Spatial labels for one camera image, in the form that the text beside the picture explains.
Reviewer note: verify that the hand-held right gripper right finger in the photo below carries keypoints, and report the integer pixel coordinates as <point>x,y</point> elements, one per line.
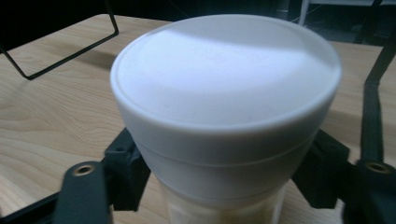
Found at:
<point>323,174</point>

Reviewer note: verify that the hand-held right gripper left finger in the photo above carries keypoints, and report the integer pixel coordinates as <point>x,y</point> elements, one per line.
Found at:
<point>126,174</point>

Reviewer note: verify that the clear jar with white lid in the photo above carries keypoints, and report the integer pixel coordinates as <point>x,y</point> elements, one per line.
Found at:
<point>224,93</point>

